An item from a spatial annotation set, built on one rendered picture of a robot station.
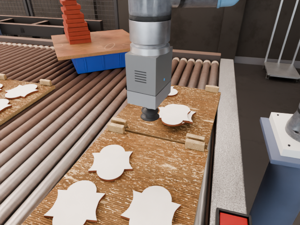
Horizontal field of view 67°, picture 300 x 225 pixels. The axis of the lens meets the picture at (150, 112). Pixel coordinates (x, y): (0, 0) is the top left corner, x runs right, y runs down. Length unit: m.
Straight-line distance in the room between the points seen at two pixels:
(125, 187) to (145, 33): 0.38
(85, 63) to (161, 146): 0.75
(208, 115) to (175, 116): 0.15
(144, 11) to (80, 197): 0.43
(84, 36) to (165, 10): 1.08
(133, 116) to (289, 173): 0.61
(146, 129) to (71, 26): 0.86
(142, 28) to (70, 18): 1.06
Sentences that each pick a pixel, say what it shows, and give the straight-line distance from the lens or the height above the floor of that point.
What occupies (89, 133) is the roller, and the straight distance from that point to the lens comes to 0.82.
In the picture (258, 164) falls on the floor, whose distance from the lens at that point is 2.19.
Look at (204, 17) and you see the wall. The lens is 4.33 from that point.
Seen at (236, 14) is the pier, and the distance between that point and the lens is 4.24.
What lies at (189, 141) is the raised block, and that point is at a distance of 0.70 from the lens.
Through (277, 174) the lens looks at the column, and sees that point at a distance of 1.03.
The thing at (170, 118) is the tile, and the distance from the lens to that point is 0.78.
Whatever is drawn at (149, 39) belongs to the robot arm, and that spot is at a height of 1.30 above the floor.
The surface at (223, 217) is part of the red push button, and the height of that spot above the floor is 0.93.
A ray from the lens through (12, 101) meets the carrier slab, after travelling 1.11.
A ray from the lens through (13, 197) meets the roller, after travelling 0.69.
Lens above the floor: 1.40
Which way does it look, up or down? 32 degrees down
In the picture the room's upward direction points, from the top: straight up
